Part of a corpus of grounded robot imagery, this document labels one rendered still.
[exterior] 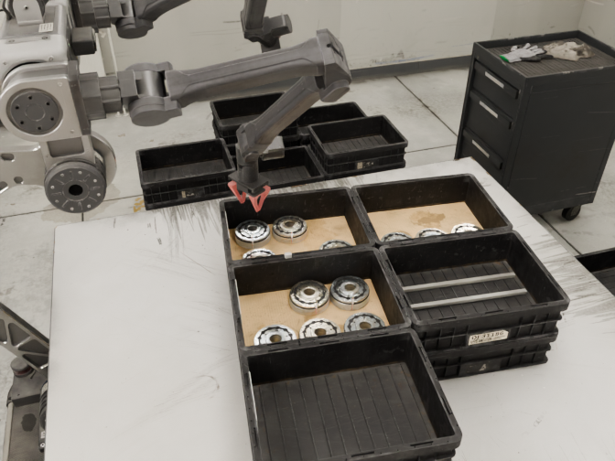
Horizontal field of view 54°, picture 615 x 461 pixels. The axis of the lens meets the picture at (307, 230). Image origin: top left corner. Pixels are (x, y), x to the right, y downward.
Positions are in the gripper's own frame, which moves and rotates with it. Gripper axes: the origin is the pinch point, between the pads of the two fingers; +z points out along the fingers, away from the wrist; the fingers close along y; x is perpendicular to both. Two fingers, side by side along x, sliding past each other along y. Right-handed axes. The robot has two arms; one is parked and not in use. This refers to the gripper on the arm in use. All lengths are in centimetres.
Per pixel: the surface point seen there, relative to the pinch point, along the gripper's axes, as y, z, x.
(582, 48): -20, 7, -199
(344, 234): -20.0, 11.9, -19.1
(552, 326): -83, 10, -23
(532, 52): -3, 7, -181
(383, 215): -23.1, 12.0, -35.0
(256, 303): -21.0, 11.6, 19.1
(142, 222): 47, 25, 8
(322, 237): -15.9, 11.9, -13.7
